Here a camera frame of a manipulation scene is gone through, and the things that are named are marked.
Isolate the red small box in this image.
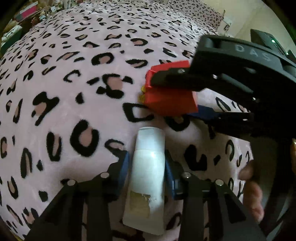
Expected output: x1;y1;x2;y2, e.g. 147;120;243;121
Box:
139;60;198;117

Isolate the white cream tube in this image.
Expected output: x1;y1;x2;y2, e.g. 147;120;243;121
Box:
123;127;165;235

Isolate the right hand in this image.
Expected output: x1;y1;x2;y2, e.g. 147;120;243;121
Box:
238;160;264;223

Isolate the right leopard print pillow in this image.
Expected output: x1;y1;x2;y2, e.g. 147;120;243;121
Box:
168;0;224;31

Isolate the pink leopard print blanket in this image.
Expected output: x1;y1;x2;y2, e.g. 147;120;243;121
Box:
1;1;252;240

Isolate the cluttered side shelf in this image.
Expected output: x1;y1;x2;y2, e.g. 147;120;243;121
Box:
1;1;79;46

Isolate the wall power socket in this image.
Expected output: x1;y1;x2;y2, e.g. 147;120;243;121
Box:
223;17;232;32

